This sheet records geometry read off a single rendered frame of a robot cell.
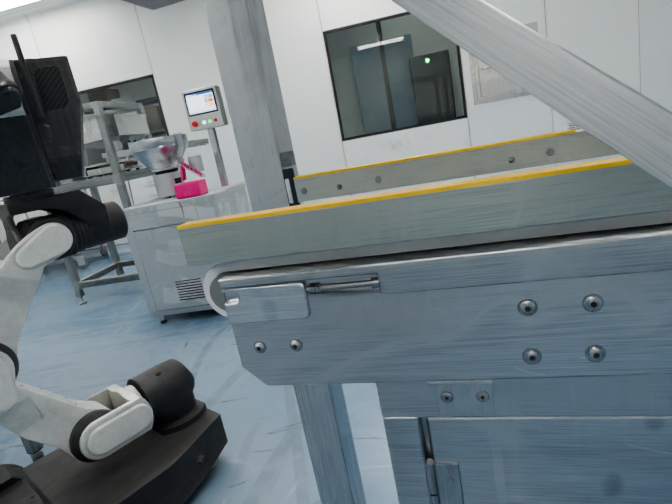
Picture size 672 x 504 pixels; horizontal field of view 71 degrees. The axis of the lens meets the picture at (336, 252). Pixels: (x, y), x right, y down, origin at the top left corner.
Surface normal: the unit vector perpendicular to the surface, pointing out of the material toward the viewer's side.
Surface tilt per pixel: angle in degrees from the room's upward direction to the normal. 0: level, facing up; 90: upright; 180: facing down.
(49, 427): 90
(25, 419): 115
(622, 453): 90
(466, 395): 90
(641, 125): 87
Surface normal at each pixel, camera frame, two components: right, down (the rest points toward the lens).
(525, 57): -0.74, 0.25
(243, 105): -0.25, 0.29
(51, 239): 0.75, 0.03
